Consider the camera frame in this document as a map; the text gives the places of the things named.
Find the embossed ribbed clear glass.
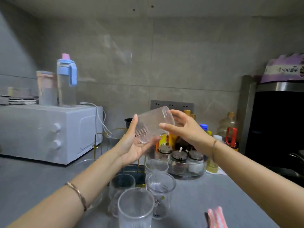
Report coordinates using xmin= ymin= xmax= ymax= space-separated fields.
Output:
xmin=118 ymin=187 xmax=155 ymax=228

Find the tall ribbed clear glass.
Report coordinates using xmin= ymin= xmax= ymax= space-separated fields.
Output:
xmin=135 ymin=106 xmax=175 ymax=144

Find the small ribbed clear glass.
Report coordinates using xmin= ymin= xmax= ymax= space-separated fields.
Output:
xmin=145 ymin=159 xmax=169 ymax=176

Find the glass spice jar steel lid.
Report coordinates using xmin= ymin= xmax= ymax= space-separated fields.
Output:
xmin=171 ymin=150 xmax=188 ymax=175
xmin=158 ymin=146 xmax=173 ymax=162
xmin=187 ymin=150 xmax=205 ymax=174

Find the stack of flat coasters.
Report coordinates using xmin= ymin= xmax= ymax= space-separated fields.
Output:
xmin=0 ymin=95 xmax=37 ymax=105

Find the person's left hand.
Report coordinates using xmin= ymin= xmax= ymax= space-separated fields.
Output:
xmin=114 ymin=114 xmax=161 ymax=167

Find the pink striped cloth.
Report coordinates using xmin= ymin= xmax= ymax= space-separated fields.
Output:
xmin=208 ymin=206 xmax=228 ymax=228

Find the purple food packet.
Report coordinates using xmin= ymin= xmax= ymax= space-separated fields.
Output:
xmin=260 ymin=53 xmax=304 ymax=84

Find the penguin print glass mug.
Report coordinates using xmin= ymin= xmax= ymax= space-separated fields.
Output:
xmin=75 ymin=158 xmax=103 ymax=211

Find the clear round condiment tray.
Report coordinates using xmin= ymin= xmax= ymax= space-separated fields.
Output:
xmin=167 ymin=156 xmax=205 ymax=180

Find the clear container pink lid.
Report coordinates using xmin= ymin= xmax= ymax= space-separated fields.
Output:
xmin=36 ymin=70 xmax=58 ymax=106

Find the dark brown glass bottle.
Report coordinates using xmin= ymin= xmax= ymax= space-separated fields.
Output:
xmin=175 ymin=109 xmax=193 ymax=152

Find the stainless steel pot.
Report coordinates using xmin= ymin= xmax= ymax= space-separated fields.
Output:
xmin=288 ymin=149 xmax=304 ymax=164

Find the short textured glass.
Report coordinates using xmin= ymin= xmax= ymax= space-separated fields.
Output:
xmin=108 ymin=174 xmax=136 ymax=218

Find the white microwave oven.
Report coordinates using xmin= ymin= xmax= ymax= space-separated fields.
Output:
xmin=0 ymin=104 xmax=103 ymax=165

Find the person's right forearm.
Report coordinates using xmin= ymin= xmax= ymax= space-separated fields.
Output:
xmin=209 ymin=140 xmax=304 ymax=228

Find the white power cable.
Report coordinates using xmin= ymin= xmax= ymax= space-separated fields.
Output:
xmin=80 ymin=101 xmax=112 ymax=137

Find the large bottle red handle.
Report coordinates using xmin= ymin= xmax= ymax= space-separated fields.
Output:
xmin=217 ymin=112 xmax=239 ymax=152

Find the person's left forearm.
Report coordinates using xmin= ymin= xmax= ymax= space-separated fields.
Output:
xmin=7 ymin=149 xmax=124 ymax=228

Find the yellow seasoning pouch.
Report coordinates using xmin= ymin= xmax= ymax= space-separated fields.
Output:
xmin=169 ymin=134 xmax=179 ymax=148

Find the silver bracelet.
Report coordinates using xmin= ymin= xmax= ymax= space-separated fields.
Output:
xmin=65 ymin=182 xmax=88 ymax=212

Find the person's right hand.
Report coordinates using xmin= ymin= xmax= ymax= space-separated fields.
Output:
xmin=159 ymin=109 xmax=215 ymax=156

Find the yellow liquid bottle white cap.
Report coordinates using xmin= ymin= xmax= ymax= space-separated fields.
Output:
xmin=206 ymin=135 xmax=224 ymax=174

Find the white paper towel sheet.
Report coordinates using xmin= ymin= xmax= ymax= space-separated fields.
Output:
xmin=205 ymin=167 xmax=227 ymax=175

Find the grey wall socket panel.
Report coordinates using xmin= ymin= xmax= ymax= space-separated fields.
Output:
xmin=150 ymin=100 xmax=195 ymax=114

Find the orange seasoning packet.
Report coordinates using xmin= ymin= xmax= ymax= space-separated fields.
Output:
xmin=155 ymin=133 xmax=173 ymax=152

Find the cartoon cat print glass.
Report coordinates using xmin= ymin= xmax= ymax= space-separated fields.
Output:
xmin=145 ymin=172 xmax=177 ymax=220

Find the clear jug blue lid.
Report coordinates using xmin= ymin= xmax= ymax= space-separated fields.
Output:
xmin=57 ymin=54 xmax=78 ymax=107

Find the gold wire cup rack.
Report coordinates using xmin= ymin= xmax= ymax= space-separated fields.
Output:
xmin=94 ymin=127 xmax=147 ymax=188

